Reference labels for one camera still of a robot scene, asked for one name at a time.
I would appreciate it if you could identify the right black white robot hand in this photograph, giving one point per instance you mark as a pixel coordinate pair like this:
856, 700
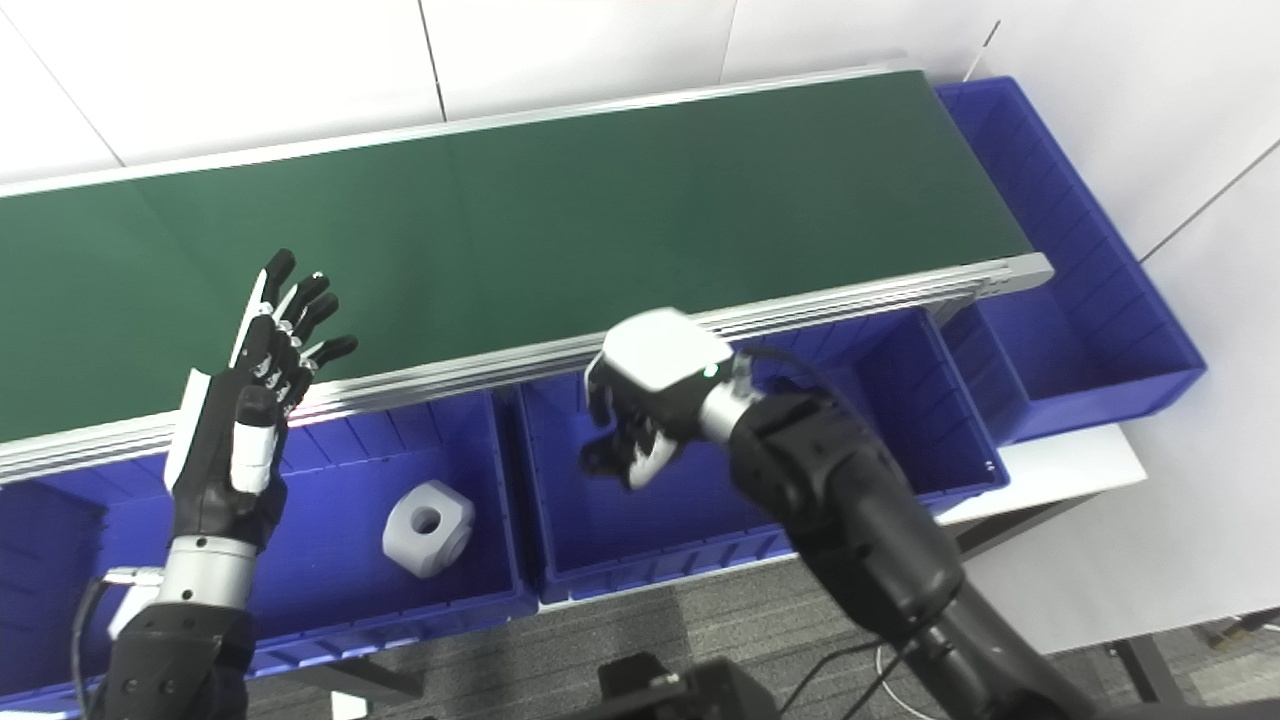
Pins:
660, 360

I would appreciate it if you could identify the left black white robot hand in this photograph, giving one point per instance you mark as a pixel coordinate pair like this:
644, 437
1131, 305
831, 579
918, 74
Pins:
225, 450

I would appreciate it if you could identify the black flange part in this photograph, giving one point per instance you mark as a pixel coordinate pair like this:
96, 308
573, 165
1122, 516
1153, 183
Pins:
598, 462

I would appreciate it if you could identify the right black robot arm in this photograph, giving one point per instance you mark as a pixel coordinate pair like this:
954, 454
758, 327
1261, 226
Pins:
850, 510

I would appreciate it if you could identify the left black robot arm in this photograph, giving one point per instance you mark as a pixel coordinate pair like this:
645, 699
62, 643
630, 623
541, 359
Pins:
180, 650

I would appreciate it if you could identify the blue plastic bin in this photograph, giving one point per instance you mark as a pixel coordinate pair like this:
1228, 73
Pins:
1090, 300
590, 530
340, 560

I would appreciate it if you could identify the green conveyor belt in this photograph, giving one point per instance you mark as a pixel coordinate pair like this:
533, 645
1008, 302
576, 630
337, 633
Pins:
550, 220
480, 365

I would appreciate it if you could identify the white cube part with hole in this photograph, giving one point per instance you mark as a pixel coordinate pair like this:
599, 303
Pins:
428, 530

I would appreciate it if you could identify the black robot torso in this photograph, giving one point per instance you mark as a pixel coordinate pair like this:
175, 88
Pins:
690, 695

